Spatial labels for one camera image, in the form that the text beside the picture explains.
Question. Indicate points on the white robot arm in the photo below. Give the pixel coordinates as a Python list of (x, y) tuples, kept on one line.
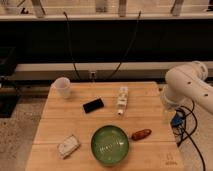
[(187, 81)]

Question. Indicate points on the white sponge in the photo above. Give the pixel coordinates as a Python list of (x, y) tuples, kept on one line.
[(68, 146)]

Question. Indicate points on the white plastic cup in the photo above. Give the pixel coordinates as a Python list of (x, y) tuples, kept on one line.
[(62, 85)]

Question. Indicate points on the brown oval object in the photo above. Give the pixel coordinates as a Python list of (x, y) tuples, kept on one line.
[(141, 134)]

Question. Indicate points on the green bowl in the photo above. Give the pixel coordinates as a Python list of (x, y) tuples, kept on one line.
[(109, 145)]

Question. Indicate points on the blue connector box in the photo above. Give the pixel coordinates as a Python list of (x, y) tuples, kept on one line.
[(177, 120)]

